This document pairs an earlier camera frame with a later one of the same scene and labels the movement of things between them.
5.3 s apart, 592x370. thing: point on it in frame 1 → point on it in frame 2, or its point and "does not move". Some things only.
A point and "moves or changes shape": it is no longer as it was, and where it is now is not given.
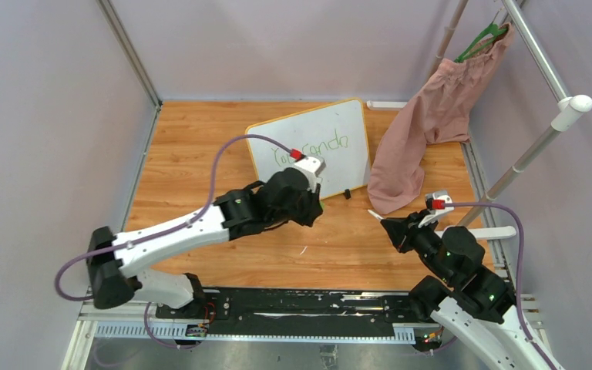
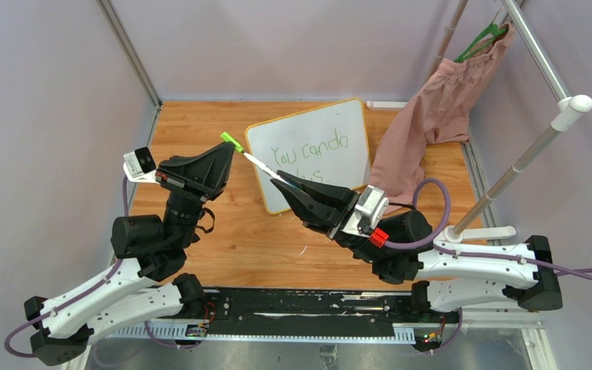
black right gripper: x=402 y=230 → x=313 y=212
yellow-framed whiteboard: x=337 y=134 does not move
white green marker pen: x=377 y=215 moves or changes shape
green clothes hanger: x=494 y=29 does not move
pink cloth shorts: x=438 y=113 does not move
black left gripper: x=313 y=207 → x=206 y=175
